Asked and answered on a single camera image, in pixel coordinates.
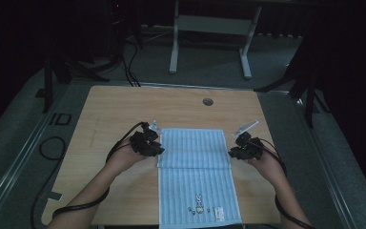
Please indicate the black metal stand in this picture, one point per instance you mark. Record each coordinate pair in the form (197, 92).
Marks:
(48, 79)

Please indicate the white metal desk frame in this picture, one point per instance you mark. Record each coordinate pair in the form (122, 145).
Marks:
(216, 25)

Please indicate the light blue striped towel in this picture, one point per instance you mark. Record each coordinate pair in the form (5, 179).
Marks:
(197, 178)

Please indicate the person's left hand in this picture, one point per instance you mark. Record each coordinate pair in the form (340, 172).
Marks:
(124, 158)

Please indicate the person's right hand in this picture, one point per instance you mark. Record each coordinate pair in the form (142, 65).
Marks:
(267, 166)

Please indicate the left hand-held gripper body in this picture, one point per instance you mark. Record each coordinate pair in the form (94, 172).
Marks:
(141, 143)

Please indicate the black tripod stand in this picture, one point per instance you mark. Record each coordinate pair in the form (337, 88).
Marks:
(305, 86)

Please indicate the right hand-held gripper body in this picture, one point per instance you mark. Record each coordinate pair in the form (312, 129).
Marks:
(251, 148)

